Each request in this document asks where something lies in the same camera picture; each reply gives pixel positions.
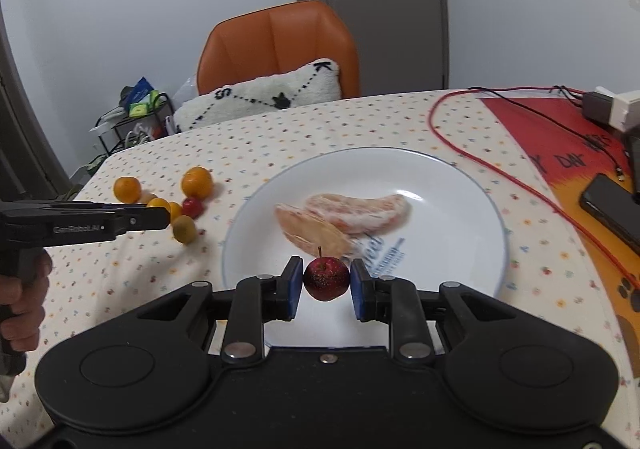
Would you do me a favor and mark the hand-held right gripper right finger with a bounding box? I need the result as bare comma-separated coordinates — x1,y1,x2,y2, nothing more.
350,258,517,362

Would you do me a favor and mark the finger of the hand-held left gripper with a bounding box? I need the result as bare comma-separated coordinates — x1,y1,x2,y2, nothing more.
114,205,171,235

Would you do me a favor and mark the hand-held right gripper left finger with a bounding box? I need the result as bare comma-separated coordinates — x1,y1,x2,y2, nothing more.
131,256,304,364

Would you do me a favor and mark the small red apple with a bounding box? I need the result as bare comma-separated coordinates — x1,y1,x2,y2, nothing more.
303,246,351,303

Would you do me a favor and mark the white plate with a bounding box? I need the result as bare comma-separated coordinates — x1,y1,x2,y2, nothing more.
221,147,510,351

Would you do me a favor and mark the person's left hand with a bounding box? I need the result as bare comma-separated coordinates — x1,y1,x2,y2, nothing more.
0,249,54,355

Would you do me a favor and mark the orange mandarin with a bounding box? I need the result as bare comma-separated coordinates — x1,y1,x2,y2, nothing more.
113,176,143,204
180,167,215,198

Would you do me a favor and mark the green oval fruit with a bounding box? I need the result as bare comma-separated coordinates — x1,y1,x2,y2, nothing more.
172,215,197,245

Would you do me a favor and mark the peeled pomelo segment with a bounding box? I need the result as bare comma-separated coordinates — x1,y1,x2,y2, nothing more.
274,202,357,260
303,193,412,236

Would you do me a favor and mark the blue green package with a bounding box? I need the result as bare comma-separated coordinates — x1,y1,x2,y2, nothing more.
128,77,157,117

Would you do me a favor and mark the dotted white tablecloth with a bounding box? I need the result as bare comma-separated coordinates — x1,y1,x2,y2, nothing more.
0,89,640,449

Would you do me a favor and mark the clear plastic bag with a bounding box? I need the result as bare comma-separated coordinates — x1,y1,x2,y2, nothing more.
173,74,199,116

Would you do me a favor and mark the white fluffy cushion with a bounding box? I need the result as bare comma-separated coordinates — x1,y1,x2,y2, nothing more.
172,59,344,134

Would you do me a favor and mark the orange leather chair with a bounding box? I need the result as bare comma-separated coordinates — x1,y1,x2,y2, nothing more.
196,0,362,100

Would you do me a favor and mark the red orange printed mat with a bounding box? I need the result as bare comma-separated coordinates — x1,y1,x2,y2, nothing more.
477,96,640,382

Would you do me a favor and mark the black smartphone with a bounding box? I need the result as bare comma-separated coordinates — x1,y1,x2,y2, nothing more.
578,173,640,256

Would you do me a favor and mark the grey door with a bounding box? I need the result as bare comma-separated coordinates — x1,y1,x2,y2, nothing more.
282,0,449,90

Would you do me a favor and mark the grey power adapter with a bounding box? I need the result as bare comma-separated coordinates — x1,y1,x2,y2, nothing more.
581,91,621,126

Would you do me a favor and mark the black flat device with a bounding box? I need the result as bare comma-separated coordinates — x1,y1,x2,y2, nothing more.
621,125,640,204

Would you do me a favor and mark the white charger block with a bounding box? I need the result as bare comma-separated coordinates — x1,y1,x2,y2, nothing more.
593,86,640,133

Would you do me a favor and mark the black wire rack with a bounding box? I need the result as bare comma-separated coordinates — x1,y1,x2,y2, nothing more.
90,94,174,158

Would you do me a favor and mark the red cable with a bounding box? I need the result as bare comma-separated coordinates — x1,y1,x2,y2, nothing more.
428,86,640,293

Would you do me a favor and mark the black cable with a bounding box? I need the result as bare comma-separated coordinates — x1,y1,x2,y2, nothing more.
467,86,627,182

